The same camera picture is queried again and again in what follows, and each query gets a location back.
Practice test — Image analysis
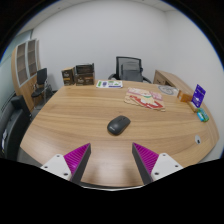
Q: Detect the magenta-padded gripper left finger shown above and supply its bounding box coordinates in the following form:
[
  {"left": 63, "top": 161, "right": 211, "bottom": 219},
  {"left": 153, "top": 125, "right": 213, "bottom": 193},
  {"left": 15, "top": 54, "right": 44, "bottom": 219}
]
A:
[{"left": 40, "top": 142, "right": 92, "bottom": 184}]

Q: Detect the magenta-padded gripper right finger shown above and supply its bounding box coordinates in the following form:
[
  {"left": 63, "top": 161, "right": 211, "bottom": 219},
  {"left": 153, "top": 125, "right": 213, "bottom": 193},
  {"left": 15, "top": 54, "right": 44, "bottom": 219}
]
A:
[{"left": 131, "top": 142, "right": 184, "bottom": 185}]

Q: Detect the black computer mouse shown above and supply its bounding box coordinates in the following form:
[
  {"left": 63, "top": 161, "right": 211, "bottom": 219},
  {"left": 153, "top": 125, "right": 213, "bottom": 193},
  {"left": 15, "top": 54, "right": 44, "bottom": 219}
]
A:
[{"left": 106, "top": 115, "right": 132, "bottom": 136}]

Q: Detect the colourful printed mouse pad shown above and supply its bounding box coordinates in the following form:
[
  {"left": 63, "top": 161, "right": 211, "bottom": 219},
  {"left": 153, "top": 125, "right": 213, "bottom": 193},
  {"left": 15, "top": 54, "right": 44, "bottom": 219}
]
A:
[{"left": 124, "top": 87, "right": 166, "bottom": 112}]

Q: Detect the yellow wooden card stand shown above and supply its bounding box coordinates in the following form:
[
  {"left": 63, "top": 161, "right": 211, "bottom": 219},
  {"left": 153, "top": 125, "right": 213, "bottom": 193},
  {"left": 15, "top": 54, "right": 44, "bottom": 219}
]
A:
[{"left": 187, "top": 99, "right": 200, "bottom": 113}]

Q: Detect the green and blue packet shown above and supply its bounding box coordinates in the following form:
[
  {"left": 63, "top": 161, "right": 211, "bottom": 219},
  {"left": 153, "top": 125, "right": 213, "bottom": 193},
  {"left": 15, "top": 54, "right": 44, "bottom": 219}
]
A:
[{"left": 196, "top": 107, "right": 210, "bottom": 123}]

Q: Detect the dark padded armchair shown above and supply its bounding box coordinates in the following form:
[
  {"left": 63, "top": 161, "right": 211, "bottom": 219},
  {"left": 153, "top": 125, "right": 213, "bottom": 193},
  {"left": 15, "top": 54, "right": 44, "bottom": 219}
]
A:
[{"left": 0, "top": 94, "right": 33, "bottom": 161}]

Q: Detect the small orange-brown box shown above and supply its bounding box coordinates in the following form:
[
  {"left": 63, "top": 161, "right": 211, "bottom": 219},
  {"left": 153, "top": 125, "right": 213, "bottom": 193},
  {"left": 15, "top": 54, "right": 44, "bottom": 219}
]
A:
[{"left": 176, "top": 89, "right": 194, "bottom": 103}]

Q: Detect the wide brown cardboard box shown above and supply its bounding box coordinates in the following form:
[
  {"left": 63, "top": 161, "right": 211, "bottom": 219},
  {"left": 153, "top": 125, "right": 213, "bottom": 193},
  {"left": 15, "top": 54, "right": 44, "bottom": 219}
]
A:
[{"left": 74, "top": 71, "right": 96, "bottom": 87}]

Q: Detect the white sheet with coloured shapes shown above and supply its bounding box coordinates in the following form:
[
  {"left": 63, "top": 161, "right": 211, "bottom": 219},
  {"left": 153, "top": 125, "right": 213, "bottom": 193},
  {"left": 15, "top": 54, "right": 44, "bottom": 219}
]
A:
[{"left": 95, "top": 79, "right": 124, "bottom": 89}]

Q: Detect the purple upright card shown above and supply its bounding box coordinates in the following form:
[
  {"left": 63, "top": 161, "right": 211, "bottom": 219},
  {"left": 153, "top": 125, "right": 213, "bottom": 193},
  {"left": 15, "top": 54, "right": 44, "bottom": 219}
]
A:
[{"left": 191, "top": 83, "right": 207, "bottom": 109}]

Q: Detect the small brown cardboard box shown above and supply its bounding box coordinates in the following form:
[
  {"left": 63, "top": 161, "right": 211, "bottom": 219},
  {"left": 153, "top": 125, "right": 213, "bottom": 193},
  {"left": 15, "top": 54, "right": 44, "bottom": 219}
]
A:
[{"left": 61, "top": 67, "right": 77, "bottom": 87}]

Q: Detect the wooden side desk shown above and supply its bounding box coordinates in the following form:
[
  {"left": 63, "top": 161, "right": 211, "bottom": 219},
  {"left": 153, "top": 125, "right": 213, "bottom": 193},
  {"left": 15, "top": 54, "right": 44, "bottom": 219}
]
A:
[{"left": 152, "top": 69, "right": 194, "bottom": 96}]

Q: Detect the grey backpack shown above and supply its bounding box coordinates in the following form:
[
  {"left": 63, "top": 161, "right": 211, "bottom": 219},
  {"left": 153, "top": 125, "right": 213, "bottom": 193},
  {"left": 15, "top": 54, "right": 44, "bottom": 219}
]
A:
[{"left": 120, "top": 61, "right": 144, "bottom": 83}]

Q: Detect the small black chair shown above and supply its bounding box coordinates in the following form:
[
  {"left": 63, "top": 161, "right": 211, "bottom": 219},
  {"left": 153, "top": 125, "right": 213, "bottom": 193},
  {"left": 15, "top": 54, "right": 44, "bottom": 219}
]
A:
[{"left": 31, "top": 67, "right": 54, "bottom": 107}]

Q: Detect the black box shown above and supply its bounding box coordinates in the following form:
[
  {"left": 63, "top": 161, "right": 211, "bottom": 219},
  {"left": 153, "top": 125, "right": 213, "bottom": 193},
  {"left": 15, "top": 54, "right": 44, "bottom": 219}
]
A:
[{"left": 75, "top": 63, "right": 95, "bottom": 75}]

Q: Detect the black mesh office chair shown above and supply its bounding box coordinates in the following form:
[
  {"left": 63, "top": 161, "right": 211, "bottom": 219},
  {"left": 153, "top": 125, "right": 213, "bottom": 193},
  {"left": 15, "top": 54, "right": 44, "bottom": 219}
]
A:
[{"left": 108, "top": 55, "right": 153, "bottom": 84}]

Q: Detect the wooden shelf unit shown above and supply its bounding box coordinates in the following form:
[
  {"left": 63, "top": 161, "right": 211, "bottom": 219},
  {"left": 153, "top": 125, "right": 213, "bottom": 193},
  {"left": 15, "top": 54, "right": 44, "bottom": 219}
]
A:
[{"left": 11, "top": 38, "right": 43, "bottom": 111}]

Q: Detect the clear sheet with grey ring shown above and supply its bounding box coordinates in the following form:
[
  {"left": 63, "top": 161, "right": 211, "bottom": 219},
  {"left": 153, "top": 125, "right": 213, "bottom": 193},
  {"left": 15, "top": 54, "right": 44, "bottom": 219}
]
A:
[{"left": 157, "top": 84, "right": 179, "bottom": 97}]

